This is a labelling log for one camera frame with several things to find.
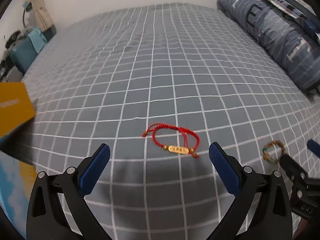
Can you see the red cord bracelet gold plate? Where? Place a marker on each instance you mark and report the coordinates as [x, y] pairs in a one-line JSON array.
[[186, 142]]

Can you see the rolled blue grey duvet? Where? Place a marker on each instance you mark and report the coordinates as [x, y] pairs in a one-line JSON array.
[[288, 44]]

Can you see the teal cloth on suitcase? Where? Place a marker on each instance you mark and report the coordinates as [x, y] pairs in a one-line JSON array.
[[38, 39]]

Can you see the white blue cardboard box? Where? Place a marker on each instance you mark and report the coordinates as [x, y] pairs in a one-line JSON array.
[[17, 177]]

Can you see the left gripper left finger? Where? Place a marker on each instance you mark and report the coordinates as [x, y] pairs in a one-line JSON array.
[[46, 218]]

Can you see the beige left curtain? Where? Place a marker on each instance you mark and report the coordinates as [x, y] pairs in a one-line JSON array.
[[42, 16]]

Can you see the patterned grey pillow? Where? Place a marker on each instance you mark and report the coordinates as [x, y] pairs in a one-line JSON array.
[[301, 13]]

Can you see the teal suitcase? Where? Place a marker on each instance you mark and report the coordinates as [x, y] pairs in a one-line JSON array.
[[23, 54]]

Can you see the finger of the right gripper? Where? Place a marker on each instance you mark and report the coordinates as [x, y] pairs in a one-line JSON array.
[[314, 147], [292, 169]]

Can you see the clutter pile on suitcases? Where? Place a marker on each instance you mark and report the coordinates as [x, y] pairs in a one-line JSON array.
[[16, 38]]

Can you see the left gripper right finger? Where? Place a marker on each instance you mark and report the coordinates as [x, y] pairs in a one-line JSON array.
[[261, 207]]

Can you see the grey checked bed sheet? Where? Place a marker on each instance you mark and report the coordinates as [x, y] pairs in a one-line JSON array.
[[106, 79]]

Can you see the right hand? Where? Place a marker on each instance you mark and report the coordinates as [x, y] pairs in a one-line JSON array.
[[301, 226]]

